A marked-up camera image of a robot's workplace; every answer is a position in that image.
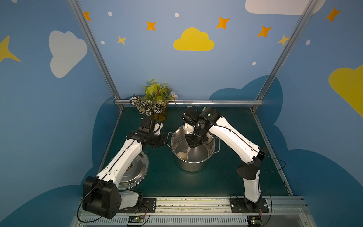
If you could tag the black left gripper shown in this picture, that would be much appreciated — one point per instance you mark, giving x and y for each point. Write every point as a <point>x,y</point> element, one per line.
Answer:
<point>145,117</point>

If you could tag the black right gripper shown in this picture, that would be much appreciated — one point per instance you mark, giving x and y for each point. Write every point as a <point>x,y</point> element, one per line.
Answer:
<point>194,140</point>

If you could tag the stainless steel stock pot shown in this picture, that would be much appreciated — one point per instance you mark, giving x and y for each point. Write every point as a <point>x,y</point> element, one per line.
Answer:
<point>198,156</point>

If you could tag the beige plastic ladle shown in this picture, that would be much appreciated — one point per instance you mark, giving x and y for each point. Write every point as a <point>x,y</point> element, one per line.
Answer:
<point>183,155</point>

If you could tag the steel pot lid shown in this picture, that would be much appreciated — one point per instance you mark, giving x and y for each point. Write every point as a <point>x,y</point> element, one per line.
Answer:
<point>135,173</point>

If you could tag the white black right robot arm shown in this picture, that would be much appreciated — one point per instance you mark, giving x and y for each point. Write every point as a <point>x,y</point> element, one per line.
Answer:
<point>213,122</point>

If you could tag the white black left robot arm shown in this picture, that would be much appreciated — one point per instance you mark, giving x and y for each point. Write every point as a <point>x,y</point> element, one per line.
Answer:
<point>101,195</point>

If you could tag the glass vase with artificial plant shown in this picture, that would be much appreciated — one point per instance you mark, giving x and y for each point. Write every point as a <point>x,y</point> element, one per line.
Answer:
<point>154,102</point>

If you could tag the left green circuit board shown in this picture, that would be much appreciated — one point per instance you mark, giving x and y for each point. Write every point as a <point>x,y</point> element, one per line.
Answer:
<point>136,220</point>

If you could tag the green circuit board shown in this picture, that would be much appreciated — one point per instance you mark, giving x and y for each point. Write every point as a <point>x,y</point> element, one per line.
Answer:
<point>136,220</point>
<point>254,221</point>

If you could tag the right green circuit board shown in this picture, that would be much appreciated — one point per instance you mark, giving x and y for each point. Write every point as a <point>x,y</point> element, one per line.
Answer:
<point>254,221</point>

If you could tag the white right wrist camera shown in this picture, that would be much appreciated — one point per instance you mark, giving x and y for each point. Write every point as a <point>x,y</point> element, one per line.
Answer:
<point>188,128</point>

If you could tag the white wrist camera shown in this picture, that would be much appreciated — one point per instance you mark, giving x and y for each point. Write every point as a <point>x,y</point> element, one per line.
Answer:
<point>157,127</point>
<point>188,128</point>

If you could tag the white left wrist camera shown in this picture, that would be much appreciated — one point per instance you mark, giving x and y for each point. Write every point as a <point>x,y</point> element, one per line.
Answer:
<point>157,127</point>

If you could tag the aluminium back frame rail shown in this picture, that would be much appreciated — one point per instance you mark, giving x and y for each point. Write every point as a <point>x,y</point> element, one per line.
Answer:
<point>217,102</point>

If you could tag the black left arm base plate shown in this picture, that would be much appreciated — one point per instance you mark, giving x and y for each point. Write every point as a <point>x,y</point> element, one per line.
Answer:
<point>147,204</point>

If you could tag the aluminium right frame post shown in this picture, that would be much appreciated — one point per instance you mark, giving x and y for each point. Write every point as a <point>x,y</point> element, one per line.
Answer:
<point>297,31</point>

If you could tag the aluminium frame post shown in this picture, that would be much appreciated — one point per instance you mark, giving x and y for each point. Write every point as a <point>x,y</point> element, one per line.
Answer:
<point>297,31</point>
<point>77,11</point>

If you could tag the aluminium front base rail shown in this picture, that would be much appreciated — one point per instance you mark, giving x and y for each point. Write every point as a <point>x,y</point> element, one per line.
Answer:
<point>285,211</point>

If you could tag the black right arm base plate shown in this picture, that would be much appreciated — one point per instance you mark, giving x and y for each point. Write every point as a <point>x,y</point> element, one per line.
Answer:
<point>243,205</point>

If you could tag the aluminium left frame post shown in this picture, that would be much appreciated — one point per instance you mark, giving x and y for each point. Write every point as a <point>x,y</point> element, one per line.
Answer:
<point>77,11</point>

